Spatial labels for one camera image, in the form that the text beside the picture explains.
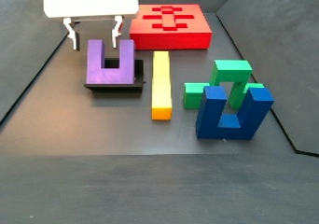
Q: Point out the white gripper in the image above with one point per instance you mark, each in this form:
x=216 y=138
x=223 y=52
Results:
x=90 y=8

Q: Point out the purple U-shaped block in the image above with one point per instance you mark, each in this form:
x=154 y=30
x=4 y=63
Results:
x=95 y=54

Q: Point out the black angled fixture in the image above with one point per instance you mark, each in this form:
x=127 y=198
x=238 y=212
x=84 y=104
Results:
x=112 y=78

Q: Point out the red board with slots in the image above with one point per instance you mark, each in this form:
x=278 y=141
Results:
x=171 y=26

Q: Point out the yellow long block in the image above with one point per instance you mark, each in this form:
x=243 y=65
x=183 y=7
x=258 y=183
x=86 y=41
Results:
x=162 y=92

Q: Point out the green stepped block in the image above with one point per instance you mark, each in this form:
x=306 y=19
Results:
x=227 y=71

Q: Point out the blue U-shaped block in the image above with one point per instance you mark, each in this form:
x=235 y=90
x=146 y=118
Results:
x=215 y=125

